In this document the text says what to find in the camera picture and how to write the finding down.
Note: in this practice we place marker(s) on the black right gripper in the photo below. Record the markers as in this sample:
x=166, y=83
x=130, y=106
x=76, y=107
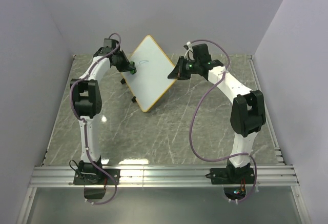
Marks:
x=178, y=73

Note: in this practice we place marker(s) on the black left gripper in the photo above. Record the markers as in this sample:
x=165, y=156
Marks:
x=125, y=68

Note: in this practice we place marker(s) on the green black whiteboard eraser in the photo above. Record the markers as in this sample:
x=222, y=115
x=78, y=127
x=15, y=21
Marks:
x=132, y=68

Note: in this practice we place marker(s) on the yellow framed whiteboard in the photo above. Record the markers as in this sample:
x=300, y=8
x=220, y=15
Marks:
x=150, y=82

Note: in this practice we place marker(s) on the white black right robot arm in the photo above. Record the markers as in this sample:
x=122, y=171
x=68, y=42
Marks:
x=247, y=113

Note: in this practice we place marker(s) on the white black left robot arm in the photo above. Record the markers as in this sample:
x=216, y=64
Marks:
x=86, y=103

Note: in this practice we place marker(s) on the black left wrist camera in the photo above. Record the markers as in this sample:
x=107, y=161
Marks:
x=110, y=43

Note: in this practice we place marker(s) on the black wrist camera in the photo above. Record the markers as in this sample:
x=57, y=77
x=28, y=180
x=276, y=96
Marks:
x=110, y=43
x=201, y=53

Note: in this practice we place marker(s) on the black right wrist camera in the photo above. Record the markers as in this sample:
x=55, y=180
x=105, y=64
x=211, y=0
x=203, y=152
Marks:
x=201, y=53

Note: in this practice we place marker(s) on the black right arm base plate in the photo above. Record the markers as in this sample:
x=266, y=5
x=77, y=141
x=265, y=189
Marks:
x=225, y=176

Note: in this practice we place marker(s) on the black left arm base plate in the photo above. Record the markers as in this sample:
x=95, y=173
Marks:
x=88, y=179

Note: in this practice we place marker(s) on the aluminium mounting rail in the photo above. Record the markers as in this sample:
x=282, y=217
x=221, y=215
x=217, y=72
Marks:
x=146, y=176

